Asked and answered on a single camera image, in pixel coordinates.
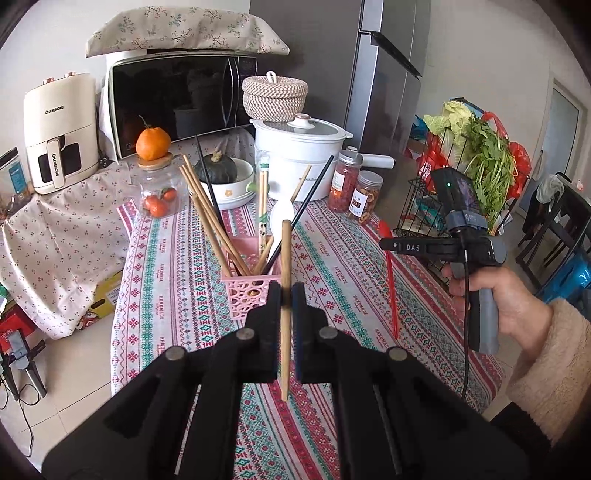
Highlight brown wooden chopstick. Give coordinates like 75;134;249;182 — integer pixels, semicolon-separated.
280;220;291;402

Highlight floral side table cloth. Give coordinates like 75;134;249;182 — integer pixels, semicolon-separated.
0;128;256;341

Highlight patterned striped tablecloth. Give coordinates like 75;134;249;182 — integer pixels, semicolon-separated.
109;193;506;480

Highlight floral microwave cover cloth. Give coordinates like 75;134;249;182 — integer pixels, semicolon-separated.
86;6;290;58

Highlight light bamboo chopstick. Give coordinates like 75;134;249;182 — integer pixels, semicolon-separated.
179;154;252;277

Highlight person right hand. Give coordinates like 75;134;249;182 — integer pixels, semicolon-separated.
469;267;553;361

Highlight black wire basket rack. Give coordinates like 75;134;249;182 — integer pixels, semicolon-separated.
396;128;532;282

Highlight beige fleece right forearm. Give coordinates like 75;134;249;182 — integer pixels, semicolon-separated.
489;298;591;480

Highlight white electric cooking pot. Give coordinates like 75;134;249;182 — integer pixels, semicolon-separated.
249;113;397;202

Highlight dark green pumpkin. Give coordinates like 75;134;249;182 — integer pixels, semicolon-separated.
194;151;238;184

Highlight jar of dried rings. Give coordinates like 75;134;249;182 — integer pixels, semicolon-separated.
349;170;384;225

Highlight white ceramic bowl stack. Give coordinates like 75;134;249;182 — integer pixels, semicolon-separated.
212;157;254;210

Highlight black microwave oven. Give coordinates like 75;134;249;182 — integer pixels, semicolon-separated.
105;51;257;159

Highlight black chopstick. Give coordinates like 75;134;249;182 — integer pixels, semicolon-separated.
262;155;335;275
194;135;245;276

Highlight woven rope lidded basket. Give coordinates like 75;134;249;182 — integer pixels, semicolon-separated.
242;71;308;123

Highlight cream air fryer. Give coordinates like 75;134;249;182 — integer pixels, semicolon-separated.
23;72;98;195

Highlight blue label storage jar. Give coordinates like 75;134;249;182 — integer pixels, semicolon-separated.
0;147;28;207

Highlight napa cabbage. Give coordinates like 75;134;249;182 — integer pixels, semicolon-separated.
422;100;475;159

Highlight pink lattice utensil holder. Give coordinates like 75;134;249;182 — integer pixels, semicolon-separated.
221;236;281;323

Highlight red plastic bag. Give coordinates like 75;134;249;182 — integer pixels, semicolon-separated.
419;100;532;210

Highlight disposable chopsticks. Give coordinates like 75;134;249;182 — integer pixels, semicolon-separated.
257;150;270;254

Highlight orange mandarin fruit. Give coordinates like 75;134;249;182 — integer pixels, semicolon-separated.
135;116;171;161

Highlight green leafy herbs bunch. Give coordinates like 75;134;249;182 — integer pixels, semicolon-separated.
464;117;517;231

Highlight jar of red dried fruit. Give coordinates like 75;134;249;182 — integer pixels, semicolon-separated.
328;150;363;213

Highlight white plastic spoon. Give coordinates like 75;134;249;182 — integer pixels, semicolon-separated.
270;198;294;241

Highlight grey refrigerator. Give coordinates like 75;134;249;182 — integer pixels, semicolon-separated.
249;0;432;158

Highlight glass jar with tomatoes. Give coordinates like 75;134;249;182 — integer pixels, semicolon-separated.
134;153;188;219

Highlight yellow cardboard box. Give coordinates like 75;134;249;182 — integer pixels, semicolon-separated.
76;271;122;330

